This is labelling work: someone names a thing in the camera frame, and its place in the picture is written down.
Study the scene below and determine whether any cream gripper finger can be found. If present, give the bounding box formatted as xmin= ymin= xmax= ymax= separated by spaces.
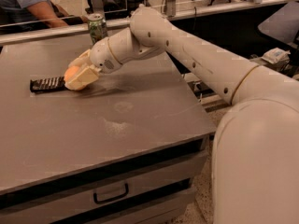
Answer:
xmin=68 ymin=49 xmax=92 ymax=67
xmin=65 ymin=64 xmax=101 ymax=91

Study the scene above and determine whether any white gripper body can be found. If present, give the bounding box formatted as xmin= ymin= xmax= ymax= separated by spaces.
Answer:
xmin=89 ymin=37 xmax=121 ymax=74

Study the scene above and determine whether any orange fruit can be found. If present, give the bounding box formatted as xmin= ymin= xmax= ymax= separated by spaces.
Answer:
xmin=64 ymin=66 xmax=79 ymax=81

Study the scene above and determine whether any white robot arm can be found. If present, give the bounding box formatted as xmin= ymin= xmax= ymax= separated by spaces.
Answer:
xmin=64 ymin=6 xmax=299 ymax=224

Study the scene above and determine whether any black rxbar chocolate bar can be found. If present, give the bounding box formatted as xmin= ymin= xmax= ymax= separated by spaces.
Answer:
xmin=30 ymin=77 xmax=66 ymax=93

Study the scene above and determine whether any green soda can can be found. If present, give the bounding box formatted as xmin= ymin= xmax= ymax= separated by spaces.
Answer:
xmin=88 ymin=13 xmax=107 ymax=44

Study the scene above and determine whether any person in blue shirt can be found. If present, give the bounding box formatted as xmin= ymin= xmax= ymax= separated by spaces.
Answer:
xmin=0 ymin=0 xmax=89 ymax=29

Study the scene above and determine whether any grey drawer cabinet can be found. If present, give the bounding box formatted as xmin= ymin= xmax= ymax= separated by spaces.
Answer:
xmin=0 ymin=138 xmax=208 ymax=224

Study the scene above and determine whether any white tissue packet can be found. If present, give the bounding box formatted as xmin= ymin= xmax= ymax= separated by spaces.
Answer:
xmin=262 ymin=48 xmax=290 ymax=64

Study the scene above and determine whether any black drawer handle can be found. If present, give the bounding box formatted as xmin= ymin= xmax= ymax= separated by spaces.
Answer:
xmin=93 ymin=183 xmax=129 ymax=204

